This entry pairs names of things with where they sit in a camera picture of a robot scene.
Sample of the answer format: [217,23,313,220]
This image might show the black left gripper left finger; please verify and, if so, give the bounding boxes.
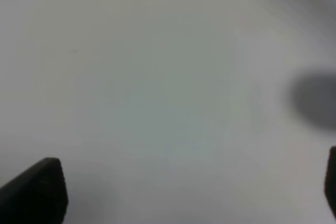
[1,157,68,224]

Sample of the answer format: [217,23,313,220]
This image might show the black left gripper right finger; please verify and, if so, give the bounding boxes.
[324,146,336,218]

